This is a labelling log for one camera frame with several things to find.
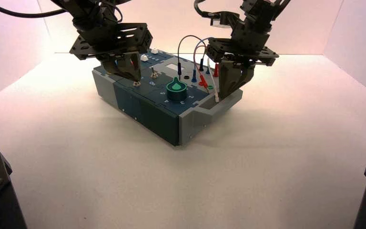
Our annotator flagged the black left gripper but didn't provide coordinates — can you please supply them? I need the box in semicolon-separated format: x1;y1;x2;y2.
69;22;153;83

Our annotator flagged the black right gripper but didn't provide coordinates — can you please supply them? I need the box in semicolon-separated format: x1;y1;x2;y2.
205;20;279;99

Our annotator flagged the grey and blue control box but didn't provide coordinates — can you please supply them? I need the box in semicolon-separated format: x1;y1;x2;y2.
92;47;244;146

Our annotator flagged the green rotary knob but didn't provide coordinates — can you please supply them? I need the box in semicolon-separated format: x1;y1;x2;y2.
166;76;188;101

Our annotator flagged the white plug jumper cable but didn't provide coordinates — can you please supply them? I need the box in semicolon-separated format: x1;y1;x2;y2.
207;57;221;103

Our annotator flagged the red plug jumper cable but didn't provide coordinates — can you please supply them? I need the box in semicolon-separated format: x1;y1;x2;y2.
193;45;220;88

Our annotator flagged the blue plug jumper cable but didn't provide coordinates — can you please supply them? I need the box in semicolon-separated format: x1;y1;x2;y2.
191;37;214;83

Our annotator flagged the black plug jumper cable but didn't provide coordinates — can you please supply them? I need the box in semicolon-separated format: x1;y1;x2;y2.
177;35;207;80

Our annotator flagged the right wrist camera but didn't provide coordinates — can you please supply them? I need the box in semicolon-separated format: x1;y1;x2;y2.
208;11;234;31

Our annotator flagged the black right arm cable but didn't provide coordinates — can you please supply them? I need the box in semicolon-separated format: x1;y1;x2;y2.
194;0;211;18

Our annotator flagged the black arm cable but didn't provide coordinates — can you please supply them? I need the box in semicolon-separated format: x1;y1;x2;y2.
194;0;211;18
0;0;67;18

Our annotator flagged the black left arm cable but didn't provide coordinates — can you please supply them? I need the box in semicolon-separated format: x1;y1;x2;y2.
0;0;67;18

